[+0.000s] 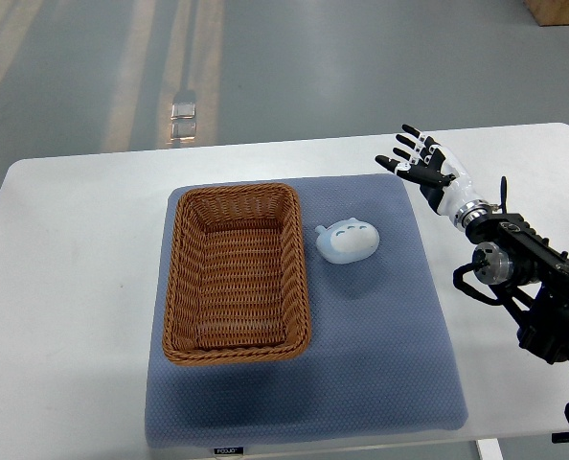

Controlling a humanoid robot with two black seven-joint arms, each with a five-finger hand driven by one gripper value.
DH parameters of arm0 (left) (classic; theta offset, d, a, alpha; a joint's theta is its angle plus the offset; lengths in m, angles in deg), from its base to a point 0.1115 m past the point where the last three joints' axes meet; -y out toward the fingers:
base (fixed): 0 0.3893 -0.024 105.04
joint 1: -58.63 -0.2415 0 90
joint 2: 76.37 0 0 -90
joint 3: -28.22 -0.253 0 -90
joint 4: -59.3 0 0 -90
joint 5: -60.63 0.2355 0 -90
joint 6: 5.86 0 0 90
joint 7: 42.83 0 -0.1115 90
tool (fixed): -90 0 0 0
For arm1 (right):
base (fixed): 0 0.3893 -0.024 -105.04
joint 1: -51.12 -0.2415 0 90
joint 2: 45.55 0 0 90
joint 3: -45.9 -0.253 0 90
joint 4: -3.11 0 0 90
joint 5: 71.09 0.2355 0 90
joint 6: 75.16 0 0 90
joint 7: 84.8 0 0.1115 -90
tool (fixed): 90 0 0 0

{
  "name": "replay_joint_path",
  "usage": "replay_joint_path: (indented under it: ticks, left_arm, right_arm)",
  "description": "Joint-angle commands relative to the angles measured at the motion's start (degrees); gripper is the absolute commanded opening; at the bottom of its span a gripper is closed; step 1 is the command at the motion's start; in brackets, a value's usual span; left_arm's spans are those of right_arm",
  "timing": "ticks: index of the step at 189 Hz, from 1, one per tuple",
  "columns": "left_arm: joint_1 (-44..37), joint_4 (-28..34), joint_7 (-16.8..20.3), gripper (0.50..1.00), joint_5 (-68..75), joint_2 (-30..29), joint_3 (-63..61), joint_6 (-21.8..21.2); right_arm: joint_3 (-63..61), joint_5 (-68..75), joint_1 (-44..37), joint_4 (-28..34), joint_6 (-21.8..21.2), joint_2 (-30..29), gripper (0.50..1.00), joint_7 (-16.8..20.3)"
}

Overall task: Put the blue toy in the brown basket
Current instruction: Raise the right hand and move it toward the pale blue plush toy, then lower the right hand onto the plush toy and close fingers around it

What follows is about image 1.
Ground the blue-grey foam mat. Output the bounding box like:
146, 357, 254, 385
145, 173, 467, 449

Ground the light blue plush toy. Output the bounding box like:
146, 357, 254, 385
314, 218, 380, 265

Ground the brown wicker basket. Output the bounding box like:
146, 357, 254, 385
162, 183, 311, 366

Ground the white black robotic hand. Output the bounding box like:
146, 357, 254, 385
375, 125, 489, 231

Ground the metal floor plate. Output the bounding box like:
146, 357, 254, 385
171, 102, 196, 141

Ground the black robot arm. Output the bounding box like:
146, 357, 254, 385
448, 181, 569, 364

